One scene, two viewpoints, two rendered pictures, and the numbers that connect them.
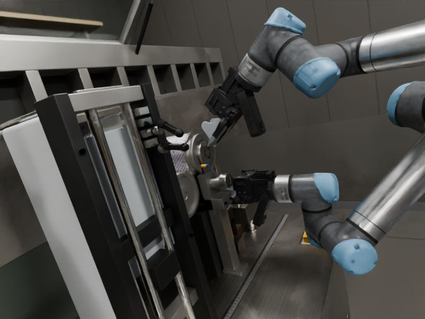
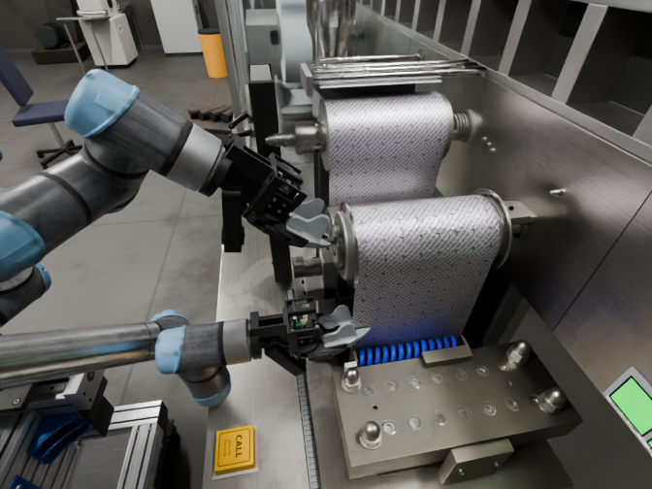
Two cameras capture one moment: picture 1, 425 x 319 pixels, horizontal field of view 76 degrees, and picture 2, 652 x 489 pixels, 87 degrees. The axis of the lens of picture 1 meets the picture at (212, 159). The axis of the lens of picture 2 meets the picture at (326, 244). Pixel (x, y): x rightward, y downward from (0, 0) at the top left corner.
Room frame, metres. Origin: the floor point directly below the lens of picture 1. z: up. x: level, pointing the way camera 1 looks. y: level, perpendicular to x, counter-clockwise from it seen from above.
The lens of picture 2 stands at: (1.05, -0.31, 1.63)
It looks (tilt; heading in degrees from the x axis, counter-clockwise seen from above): 40 degrees down; 136
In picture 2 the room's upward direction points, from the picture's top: straight up
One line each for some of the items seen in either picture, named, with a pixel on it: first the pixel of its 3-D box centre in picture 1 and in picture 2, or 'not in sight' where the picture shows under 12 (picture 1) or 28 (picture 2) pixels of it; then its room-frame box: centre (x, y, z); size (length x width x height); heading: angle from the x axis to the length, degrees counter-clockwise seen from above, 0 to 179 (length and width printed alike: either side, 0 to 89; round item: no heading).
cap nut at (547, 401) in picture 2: not in sight; (554, 398); (1.12, 0.16, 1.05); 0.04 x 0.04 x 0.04
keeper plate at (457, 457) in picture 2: not in sight; (473, 464); (1.08, 0.02, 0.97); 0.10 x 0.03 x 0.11; 56
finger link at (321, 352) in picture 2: not in sight; (321, 344); (0.79, -0.07, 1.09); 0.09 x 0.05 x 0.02; 55
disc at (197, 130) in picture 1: (200, 154); (346, 244); (0.75, 0.03, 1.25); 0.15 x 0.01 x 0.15; 146
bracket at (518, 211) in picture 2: not in sight; (512, 211); (0.92, 0.27, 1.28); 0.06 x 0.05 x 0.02; 56
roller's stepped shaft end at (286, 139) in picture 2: not in sight; (279, 140); (0.50, 0.10, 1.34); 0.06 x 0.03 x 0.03; 56
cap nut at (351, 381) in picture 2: not in sight; (351, 376); (0.85, -0.06, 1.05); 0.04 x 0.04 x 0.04
